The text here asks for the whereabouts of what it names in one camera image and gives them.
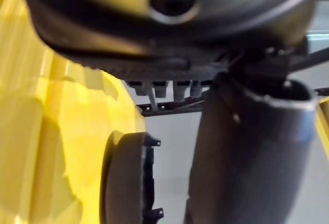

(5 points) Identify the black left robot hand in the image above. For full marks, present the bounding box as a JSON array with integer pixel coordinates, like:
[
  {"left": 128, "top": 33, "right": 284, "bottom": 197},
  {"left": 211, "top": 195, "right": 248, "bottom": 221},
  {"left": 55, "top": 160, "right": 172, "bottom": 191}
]
[{"left": 17, "top": 0, "right": 325, "bottom": 224}]

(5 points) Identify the yellow shelf board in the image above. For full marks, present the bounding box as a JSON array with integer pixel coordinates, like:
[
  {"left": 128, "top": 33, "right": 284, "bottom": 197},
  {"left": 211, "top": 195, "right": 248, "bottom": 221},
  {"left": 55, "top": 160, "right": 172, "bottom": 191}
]
[{"left": 315, "top": 97, "right": 329, "bottom": 144}]

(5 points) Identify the yellow corrugated plastic box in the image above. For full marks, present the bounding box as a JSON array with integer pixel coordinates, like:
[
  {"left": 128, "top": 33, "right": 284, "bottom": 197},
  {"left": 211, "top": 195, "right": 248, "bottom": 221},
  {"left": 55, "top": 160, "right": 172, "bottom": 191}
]
[{"left": 0, "top": 0, "right": 146, "bottom": 224}]

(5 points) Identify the black plastic housing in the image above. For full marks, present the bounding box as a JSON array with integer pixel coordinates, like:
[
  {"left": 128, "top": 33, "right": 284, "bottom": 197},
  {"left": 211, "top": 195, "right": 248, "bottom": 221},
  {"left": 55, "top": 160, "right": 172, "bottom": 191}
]
[{"left": 99, "top": 130, "right": 163, "bottom": 224}]

